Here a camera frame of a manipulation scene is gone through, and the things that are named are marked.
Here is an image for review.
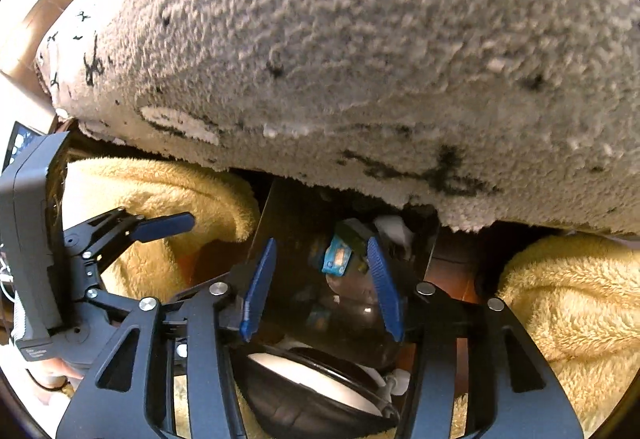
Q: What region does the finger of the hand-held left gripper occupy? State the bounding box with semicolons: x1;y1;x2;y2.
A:
65;208;196;270
80;269;137;320

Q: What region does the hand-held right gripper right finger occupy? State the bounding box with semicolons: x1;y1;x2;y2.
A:
367;236;583;439

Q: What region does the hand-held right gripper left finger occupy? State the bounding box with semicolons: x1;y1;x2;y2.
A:
55;237;278;439

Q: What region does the blue snack wrapper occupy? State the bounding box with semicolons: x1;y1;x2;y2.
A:
322;231;354;277

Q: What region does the black trash bin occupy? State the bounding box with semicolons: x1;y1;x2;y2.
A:
240;176;443;367

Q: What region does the person's left leg yellow fleece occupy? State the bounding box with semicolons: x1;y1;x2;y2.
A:
62;158;262;305

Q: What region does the person's leg yellow fleece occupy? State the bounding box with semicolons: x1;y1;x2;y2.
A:
497;234;640;435
62;158;262;305

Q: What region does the clear plastic container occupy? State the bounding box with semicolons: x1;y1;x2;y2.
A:
320;269;401;367

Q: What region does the dark snack packet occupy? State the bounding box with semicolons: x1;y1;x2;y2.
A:
335;218;377;261

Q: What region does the white crumpled tissue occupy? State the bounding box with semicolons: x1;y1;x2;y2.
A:
375;215;416;246

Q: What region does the black takeout bowl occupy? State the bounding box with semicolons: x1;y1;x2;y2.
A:
232;346;401;439

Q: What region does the person's right leg yellow fleece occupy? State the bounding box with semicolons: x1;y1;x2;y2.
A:
497;234;640;435

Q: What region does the grey printed fleece blanket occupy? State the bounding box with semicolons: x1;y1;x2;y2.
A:
35;0;640;237

